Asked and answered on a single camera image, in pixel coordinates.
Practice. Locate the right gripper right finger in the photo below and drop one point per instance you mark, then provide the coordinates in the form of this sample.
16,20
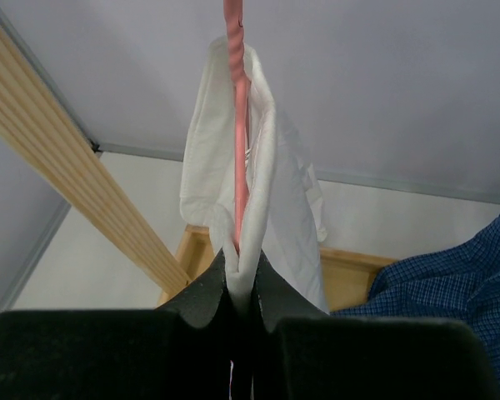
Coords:
303,353

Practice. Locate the blue checkered shirt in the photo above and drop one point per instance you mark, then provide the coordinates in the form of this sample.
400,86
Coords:
460,283

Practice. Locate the wooden clothes rack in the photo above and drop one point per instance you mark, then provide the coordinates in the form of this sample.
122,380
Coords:
37,127

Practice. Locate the white shirt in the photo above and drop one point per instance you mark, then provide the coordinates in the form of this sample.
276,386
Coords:
283,219

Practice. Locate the pink wire hanger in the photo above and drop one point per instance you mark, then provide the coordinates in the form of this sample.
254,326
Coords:
233,16

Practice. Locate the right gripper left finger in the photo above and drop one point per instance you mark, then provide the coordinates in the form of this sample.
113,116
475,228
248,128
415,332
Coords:
180,350

